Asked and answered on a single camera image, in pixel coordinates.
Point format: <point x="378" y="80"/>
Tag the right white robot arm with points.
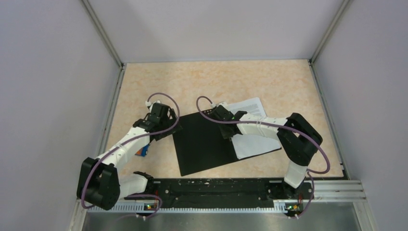
<point x="297" y="137"/>

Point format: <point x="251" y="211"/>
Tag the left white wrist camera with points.
<point x="150" y="105"/>

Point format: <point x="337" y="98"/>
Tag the blue orange toy car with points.
<point x="143" y="151"/>

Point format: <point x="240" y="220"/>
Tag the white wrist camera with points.
<point x="216" y="105"/>
<point x="150" y="105"/>

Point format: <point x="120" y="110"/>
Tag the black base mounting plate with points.
<point x="227" y="193"/>

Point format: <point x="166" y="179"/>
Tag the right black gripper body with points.
<point x="225" y="133"/>

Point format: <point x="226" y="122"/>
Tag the single printed paper sheet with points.
<point x="247" y="146"/>

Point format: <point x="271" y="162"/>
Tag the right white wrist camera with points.
<point x="216" y="105"/>

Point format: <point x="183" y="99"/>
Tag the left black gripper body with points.
<point x="166" y="123"/>

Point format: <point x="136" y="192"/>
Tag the aluminium frame rail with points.
<point x="323" y="191"/>

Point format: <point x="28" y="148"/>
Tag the teal folder black inside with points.
<point x="200" y="146"/>

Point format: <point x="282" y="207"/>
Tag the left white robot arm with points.
<point x="99" y="183"/>

